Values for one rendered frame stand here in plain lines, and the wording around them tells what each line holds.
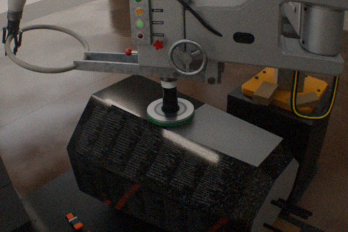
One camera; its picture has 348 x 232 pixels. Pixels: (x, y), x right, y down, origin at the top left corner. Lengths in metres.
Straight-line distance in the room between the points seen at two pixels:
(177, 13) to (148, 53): 0.21
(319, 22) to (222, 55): 0.42
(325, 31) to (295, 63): 0.19
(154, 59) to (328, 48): 0.71
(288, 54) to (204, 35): 0.33
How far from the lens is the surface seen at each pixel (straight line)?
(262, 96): 1.85
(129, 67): 1.45
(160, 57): 1.33
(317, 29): 1.26
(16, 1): 1.65
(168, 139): 1.49
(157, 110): 1.54
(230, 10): 1.22
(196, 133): 1.48
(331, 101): 1.47
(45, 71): 1.51
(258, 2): 1.20
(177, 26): 1.26
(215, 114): 1.61
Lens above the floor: 1.69
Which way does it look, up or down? 29 degrees down
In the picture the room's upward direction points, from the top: 2 degrees counter-clockwise
